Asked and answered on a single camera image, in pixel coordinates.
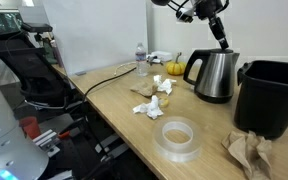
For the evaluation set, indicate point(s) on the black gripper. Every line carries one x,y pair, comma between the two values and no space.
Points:
210,8

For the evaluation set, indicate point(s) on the stainless steel electric kettle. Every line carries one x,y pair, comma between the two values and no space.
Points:
217,76

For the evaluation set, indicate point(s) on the black plastic waste bin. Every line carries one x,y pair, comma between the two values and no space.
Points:
267,100

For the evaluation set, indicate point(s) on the large crumpled brown paper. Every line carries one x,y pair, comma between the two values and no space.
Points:
247,153

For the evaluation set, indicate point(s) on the small orange pumpkin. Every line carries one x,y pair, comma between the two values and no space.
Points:
175,68

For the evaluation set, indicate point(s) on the white power strip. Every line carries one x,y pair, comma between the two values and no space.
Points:
162,55

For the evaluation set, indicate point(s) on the small grey usb adapter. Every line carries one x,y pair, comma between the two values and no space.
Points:
154,60

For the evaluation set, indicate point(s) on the white crumpled tissue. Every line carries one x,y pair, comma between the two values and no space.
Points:
165,86
152,110

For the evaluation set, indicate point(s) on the clear plastic water bottle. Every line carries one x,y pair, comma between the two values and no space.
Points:
142,65

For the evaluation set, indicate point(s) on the small yellow wrapper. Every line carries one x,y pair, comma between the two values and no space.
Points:
165,102

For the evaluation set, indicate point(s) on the white partition panel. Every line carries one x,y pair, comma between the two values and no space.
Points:
94,33

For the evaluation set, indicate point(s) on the clear plastic wrapper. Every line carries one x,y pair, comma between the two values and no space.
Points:
160,146

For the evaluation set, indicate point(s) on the pink slim bottle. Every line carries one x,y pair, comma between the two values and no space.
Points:
58,55

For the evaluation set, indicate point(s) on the green container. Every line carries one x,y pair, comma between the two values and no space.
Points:
49,55

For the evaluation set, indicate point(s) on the orange and black clamp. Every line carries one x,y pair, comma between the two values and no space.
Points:
64,134

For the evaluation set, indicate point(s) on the black office chair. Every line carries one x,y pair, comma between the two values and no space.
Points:
27,73

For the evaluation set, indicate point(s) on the red cup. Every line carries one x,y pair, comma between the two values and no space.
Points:
30,128

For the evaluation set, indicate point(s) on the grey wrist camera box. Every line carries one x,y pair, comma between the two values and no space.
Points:
185,15

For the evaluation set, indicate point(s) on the black metal table frame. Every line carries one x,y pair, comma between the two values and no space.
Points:
84,150

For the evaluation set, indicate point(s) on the silver aluminium bracket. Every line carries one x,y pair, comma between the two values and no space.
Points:
45,142

